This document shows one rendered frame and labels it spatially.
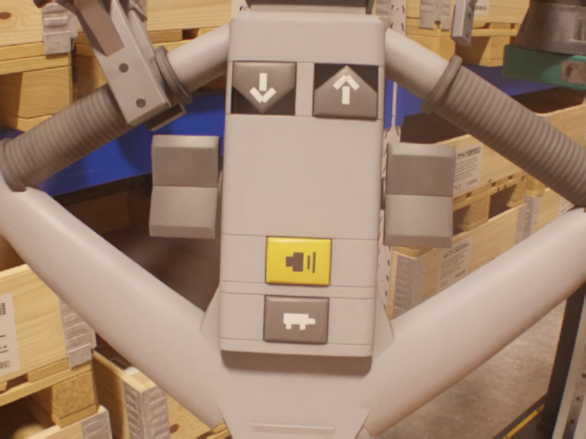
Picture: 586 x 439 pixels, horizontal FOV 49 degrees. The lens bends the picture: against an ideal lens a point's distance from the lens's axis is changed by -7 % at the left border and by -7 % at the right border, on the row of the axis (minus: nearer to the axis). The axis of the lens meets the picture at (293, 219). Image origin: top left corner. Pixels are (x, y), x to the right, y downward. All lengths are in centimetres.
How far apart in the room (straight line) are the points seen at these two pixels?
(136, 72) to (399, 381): 24
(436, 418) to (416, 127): 122
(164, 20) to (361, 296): 94
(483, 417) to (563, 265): 208
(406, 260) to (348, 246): 173
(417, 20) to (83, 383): 132
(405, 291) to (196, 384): 175
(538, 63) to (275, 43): 90
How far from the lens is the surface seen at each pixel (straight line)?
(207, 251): 241
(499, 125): 42
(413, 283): 213
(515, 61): 128
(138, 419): 150
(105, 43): 42
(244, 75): 40
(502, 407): 257
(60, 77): 117
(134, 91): 41
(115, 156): 131
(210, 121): 144
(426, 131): 293
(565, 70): 124
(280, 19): 41
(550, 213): 312
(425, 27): 199
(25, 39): 113
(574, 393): 163
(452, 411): 251
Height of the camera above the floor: 141
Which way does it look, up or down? 19 degrees down
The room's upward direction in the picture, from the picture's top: 1 degrees clockwise
